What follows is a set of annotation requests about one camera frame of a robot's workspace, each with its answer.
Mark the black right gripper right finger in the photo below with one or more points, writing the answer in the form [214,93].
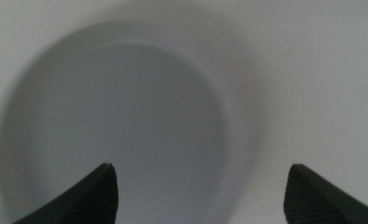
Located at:
[314,199]

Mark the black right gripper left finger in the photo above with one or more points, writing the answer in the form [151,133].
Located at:
[90,199]

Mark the grey shallow bowl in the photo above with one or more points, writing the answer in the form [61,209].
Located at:
[125,102]

